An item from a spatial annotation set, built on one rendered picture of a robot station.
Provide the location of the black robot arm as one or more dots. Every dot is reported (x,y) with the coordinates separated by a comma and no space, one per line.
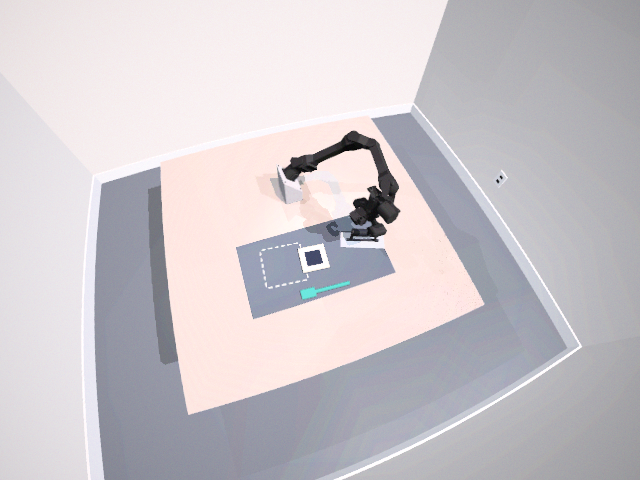
(377,200)

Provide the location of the turquoise small trowel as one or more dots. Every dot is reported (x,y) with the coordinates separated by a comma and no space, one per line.
(311,292)

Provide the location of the grey rectangular mat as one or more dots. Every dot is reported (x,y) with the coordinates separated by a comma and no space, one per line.
(282,265)

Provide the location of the peach square tile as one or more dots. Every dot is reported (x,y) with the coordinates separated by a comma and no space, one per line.
(313,258)

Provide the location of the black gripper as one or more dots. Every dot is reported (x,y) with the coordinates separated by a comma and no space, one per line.
(377,229)

